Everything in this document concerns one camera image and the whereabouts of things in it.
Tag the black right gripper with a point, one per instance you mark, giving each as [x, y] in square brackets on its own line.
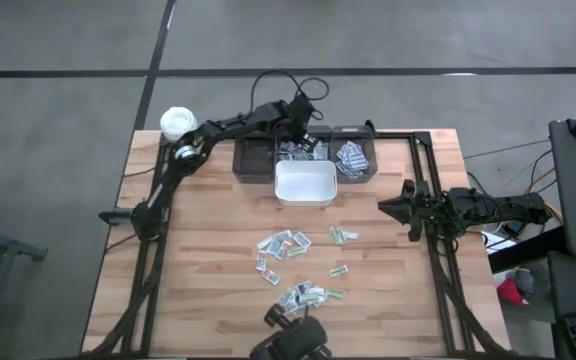
[418, 210]

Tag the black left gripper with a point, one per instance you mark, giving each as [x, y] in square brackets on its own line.
[300, 126]

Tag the white navy pad packet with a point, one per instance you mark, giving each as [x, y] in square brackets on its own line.
[294, 148]

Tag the large blue-striped bandage packet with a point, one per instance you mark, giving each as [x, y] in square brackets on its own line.
[357, 155]

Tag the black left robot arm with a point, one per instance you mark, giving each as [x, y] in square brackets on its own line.
[228, 125]

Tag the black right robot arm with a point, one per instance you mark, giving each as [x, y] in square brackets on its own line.
[493, 207]

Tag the translucent grey plastic bin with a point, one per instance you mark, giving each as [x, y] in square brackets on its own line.
[255, 160]
[335, 135]
[325, 131]

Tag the white plastic bin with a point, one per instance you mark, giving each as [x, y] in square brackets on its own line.
[307, 182]

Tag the white paper sheet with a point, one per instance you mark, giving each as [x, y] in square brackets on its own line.
[495, 242]

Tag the black power brick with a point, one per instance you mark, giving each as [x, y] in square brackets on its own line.
[514, 227]

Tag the yellow Lysol wipes canister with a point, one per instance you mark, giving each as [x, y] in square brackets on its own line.
[175, 122]

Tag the black desk leg beam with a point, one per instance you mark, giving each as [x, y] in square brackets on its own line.
[523, 257]

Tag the red cloth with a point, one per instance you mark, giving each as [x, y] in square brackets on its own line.
[510, 292]

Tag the grey cloth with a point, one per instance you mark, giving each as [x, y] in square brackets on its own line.
[525, 280]

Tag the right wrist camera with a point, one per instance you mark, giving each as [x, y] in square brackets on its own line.
[409, 189]

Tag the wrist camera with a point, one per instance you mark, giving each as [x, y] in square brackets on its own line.
[302, 107]
[409, 189]

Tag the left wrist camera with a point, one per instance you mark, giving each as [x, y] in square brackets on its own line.
[302, 107]

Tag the black frame camera mount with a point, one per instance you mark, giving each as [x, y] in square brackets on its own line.
[370, 127]

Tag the black aluminium table frame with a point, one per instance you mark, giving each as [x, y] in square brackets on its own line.
[220, 134]

